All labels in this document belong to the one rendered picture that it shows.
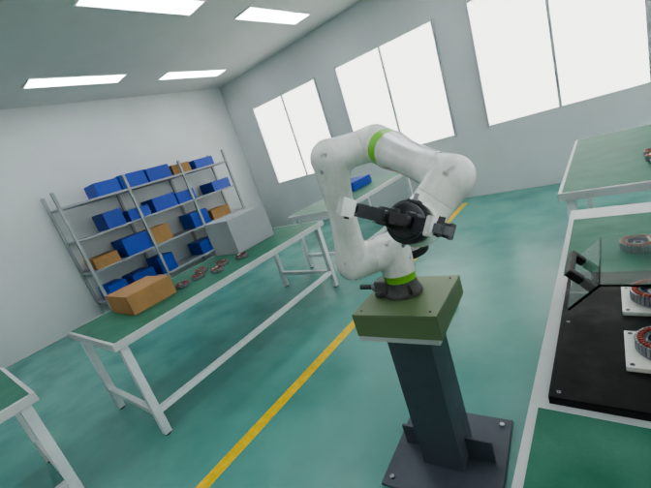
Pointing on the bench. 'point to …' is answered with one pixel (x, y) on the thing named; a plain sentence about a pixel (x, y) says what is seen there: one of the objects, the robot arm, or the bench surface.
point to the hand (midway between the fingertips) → (383, 215)
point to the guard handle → (574, 267)
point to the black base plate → (599, 358)
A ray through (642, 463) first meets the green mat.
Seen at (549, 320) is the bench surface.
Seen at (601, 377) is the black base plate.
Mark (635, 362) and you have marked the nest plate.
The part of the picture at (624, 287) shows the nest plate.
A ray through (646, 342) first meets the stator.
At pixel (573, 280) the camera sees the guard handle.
